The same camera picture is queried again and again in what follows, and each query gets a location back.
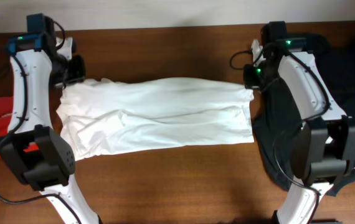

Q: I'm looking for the white printed t-shirt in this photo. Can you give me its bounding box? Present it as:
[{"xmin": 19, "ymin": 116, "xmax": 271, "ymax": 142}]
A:
[{"xmin": 57, "ymin": 78, "xmax": 254, "ymax": 160}]

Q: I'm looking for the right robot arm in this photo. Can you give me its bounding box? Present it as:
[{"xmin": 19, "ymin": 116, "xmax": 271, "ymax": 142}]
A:
[{"xmin": 243, "ymin": 21, "xmax": 355, "ymax": 223}]

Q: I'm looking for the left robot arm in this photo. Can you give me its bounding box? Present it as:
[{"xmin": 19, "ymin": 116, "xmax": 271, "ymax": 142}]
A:
[{"xmin": 0, "ymin": 14, "xmax": 102, "ymax": 223}]

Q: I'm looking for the dark lettered t-shirt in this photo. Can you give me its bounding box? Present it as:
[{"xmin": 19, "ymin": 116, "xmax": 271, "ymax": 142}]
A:
[{"xmin": 252, "ymin": 33, "xmax": 355, "ymax": 196}]

